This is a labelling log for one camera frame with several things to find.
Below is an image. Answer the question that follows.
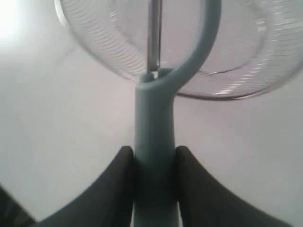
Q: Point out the teal handled peeler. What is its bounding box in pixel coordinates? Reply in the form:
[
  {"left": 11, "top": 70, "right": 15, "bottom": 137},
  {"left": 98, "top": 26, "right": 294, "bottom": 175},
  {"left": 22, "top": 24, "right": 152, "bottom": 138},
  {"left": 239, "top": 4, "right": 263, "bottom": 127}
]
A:
[{"left": 134, "top": 0, "right": 222, "bottom": 227}]

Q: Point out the oval wire mesh basket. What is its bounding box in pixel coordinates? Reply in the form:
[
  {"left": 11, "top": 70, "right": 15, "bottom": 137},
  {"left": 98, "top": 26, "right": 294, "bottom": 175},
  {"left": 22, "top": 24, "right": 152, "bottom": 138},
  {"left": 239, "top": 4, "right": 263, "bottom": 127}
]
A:
[{"left": 54, "top": 0, "right": 303, "bottom": 100}]

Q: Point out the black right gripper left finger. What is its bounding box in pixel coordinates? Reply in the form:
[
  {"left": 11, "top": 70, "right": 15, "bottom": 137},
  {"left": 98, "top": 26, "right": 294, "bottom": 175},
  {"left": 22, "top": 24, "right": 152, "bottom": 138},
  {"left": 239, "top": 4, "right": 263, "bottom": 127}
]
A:
[{"left": 36, "top": 146, "right": 135, "bottom": 227}]

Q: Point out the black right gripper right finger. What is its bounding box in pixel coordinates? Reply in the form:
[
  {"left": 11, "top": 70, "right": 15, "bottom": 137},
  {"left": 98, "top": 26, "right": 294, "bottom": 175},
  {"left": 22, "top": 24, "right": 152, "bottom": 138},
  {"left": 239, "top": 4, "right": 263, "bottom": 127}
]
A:
[{"left": 176, "top": 146, "right": 290, "bottom": 227}]

